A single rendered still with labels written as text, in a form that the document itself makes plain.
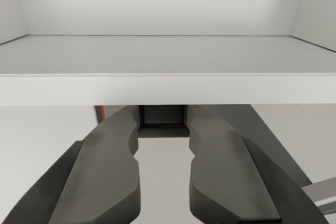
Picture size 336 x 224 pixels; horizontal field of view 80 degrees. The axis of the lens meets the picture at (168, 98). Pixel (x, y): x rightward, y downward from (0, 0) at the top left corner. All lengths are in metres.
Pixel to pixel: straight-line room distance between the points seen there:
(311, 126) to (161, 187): 1.10
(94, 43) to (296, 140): 1.53
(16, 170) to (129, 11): 0.36
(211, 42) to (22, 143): 0.34
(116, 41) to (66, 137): 0.23
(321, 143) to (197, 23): 1.60
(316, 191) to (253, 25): 0.45
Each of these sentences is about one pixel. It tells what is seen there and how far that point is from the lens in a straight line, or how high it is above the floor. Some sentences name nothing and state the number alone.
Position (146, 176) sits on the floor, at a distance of 1.56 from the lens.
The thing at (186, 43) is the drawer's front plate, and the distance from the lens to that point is 0.16.
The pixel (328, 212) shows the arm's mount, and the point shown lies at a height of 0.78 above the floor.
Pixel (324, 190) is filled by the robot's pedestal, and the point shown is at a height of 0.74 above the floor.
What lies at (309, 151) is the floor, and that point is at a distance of 1.74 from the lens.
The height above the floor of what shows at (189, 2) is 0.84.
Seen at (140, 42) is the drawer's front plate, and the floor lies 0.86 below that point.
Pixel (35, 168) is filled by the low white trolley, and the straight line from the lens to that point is 0.44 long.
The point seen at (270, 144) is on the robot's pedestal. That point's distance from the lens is 0.72.
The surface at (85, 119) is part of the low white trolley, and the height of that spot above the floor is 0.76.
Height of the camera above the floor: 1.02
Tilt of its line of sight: 62 degrees down
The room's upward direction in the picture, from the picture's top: 176 degrees clockwise
